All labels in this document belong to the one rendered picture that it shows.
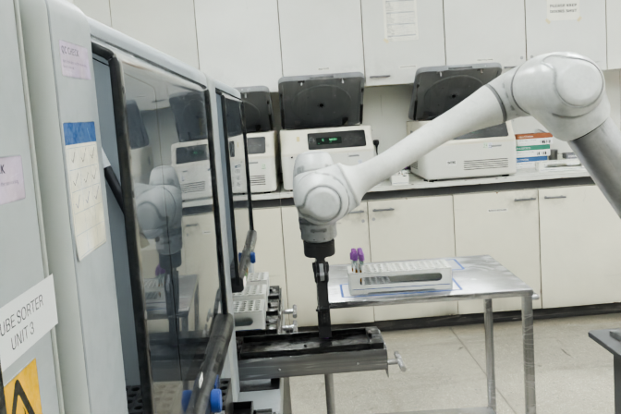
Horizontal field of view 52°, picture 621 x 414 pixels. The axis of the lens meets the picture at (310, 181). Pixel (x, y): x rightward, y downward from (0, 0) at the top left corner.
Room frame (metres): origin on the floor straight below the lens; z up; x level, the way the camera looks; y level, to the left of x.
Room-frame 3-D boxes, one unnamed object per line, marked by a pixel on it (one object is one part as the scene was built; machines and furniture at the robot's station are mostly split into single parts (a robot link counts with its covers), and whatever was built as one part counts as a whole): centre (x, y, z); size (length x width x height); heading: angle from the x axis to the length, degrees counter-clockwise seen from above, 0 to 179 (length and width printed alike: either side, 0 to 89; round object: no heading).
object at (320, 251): (1.51, -0.01, 1.00); 0.08 x 0.07 x 0.09; 2
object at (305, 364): (1.47, 0.17, 0.78); 0.73 x 0.14 x 0.09; 92
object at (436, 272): (1.86, -0.24, 0.85); 0.30 x 0.10 x 0.06; 89
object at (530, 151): (4.26, -1.47, 1.01); 0.23 x 0.12 x 0.08; 91
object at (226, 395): (1.06, 0.18, 0.85); 0.12 x 0.02 x 0.06; 2
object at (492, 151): (4.10, -0.96, 1.25); 0.62 x 0.56 x 0.69; 1
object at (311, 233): (1.51, -0.01, 1.07); 0.09 x 0.09 x 0.06
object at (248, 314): (1.62, 0.29, 0.83); 0.30 x 0.10 x 0.06; 91
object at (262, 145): (4.06, 0.48, 1.22); 0.62 x 0.56 x 0.64; 0
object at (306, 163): (1.50, -0.01, 1.18); 0.13 x 0.11 x 0.16; 3
